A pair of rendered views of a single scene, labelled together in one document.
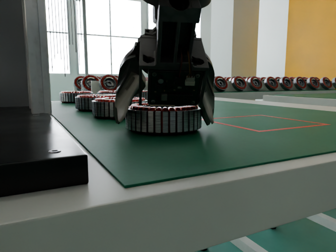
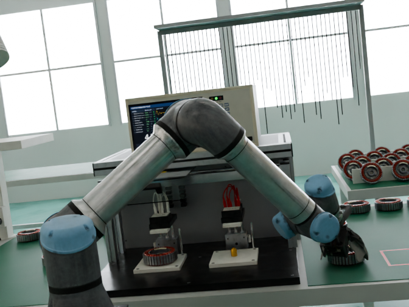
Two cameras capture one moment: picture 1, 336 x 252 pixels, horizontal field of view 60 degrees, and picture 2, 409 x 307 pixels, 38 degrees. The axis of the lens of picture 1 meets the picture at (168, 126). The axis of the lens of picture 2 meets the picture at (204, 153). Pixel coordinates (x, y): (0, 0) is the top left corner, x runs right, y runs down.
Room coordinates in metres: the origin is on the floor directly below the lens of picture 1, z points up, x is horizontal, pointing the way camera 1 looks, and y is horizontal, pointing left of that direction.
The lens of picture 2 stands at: (-1.27, -0.68, 1.32)
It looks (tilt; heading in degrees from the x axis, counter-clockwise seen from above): 6 degrees down; 34
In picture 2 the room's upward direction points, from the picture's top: 7 degrees counter-clockwise
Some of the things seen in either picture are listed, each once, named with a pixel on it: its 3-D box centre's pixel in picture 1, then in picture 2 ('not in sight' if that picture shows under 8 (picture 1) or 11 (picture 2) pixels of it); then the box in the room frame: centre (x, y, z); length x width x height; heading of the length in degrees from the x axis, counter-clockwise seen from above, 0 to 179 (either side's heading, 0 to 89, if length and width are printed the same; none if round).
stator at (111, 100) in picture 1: (120, 107); not in sight; (0.60, 0.10, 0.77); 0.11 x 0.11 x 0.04
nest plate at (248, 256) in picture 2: not in sight; (234, 257); (0.31, 0.33, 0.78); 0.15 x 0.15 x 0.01; 27
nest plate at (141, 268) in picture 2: not in sight; (160, 263); (0.20, 0.55, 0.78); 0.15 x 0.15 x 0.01; 27
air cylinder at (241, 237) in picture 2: not in sight; (237, 239); (0.44, 0.40, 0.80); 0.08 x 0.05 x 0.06; 117
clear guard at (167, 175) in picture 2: not in sight; (154, 184); (0.21, 0.55, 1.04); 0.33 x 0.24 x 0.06; 27
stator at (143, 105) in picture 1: (163, 117); (346, 254); (0.43, 0.01, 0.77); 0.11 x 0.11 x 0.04
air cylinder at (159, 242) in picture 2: not in sight; (168, 245); (0.33, 0.62, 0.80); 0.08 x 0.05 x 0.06; 117
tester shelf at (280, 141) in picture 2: not in sight; (198, 152); (0.54, 0.59, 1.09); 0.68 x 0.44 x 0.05; 117
